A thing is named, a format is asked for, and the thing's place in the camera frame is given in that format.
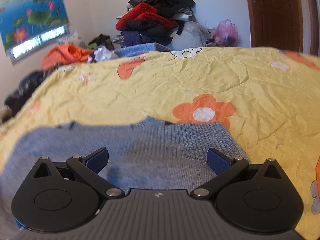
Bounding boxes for window with white frame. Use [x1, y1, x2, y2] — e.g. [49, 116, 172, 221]
[6, 25, 70, 64]

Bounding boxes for pile of dark and red clothes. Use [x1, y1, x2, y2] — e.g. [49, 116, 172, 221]
[114, 0, 196, 47]

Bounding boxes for floral pillow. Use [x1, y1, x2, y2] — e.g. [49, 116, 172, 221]
[56, 30, 87, 49]

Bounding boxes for purple plastic bag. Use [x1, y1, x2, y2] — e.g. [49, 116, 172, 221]
[214, 20, 239, 47]

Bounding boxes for orange plastic bag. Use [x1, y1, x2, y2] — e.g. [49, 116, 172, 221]
[41, 44, 91, 70]

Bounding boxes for dark clothes at bedside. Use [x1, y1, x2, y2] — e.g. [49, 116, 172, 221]
[4, 68, 55, 117]

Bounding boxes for blue grey knitted sweater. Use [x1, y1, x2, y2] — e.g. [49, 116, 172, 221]
[1, 117, 246, 239]

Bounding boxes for lotus pattern window blind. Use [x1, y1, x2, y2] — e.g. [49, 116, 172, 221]
[1, 0, 69, 51]

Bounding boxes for black bag with green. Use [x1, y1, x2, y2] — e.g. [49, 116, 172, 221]
[87, 34, 114, 50]

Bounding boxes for light blue folded towel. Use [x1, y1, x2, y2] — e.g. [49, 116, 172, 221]
[114, 43, 171, 57]

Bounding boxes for white crumpled plastic bag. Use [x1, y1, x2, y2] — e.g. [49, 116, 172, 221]
[87, 46, 119, 63]

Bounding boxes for brown wooden door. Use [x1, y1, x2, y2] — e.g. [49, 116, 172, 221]
[247, 0, 303, 52]

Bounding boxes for yellow floral bed quilt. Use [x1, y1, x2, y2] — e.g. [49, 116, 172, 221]
[1, 47, 319, 239]

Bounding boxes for clear plastic bag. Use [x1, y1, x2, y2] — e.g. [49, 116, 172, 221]
[167, 21, 213, 51]

